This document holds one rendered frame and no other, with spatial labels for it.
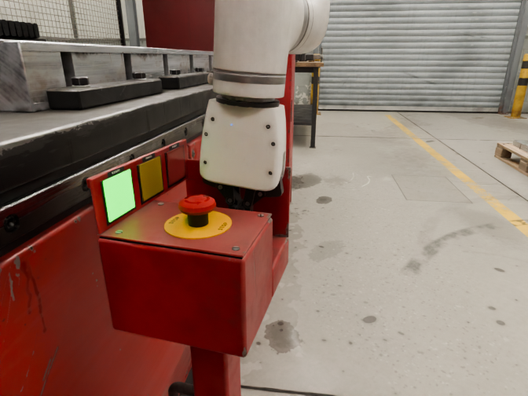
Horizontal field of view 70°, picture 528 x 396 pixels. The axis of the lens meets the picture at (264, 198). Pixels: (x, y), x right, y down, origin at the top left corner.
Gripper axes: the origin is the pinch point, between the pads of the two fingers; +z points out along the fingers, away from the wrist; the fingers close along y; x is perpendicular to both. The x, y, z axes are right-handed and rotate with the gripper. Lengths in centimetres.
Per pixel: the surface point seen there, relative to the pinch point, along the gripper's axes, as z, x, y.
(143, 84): -12.5, 24.5, -29.7
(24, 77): -14.6, 0.1, -32.6
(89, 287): 9.8, -9.2, -17.2
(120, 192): -5.5, -11.1, -10.0
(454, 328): 70, 86, 59
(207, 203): -5.8, -10.4, -0.3
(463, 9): -108, 721, 136
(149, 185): -4.6, -5.7, -9.9
